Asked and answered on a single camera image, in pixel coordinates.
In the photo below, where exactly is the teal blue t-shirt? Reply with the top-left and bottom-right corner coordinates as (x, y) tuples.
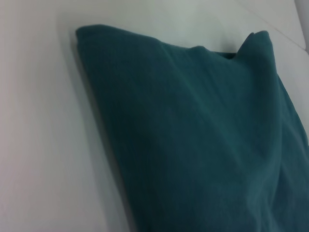
(75, 23), (309, 232)

